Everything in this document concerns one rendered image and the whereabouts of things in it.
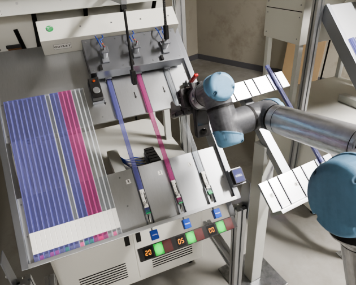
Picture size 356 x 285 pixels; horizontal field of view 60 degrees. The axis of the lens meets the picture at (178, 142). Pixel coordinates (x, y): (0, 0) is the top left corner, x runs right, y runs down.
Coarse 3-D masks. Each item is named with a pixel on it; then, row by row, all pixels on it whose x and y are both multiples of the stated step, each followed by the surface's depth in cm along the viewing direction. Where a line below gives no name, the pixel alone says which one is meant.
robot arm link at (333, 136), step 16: (256, 112) 82; (272, 112) 79; (288, 112) 75; (304, 112) 73; (256, 128) 84; (272, 128) 79; (288, 128) 74; (304, 128) 70; (320, 128) 66; (336, 128) 63; (352, 128) 61; (320, 144) 66; (336, 144) 62; (352, 144) 59
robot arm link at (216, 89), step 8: (216, 72) 78; (224, 72) 78; (208, 80) 77; (216, 80) 77; (224, 80) 77; (232, 80) 78; (200, 88) 82; (208, 88) 77; (216, 88) 76; (224, 88) 77; (232, 88) 78; (200, 96) 83; (208, 96) 79; (216, 96) 77; (224, 96) 77; (200, 104) 86; (208, 104) 80; (216, 104) 79
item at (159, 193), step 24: (144, 168) 103; (192, 168) 106; (216, 168) 108; (120, 192) 98; (168, 192) 102; (192, 192) 103; (216, 192) 105; (24, 216) 90; (120, 216) 96; (144, 216) 98; (168, 216) 99
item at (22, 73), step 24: (0, 72) 102; (24, 72) 104; (48, 72) 106; (72, 72) 108; (144, 72) 114; (0, 96) 100; (24, 96) 102; (120, 96) 109; (168, 96) 113; (96, 120) 104
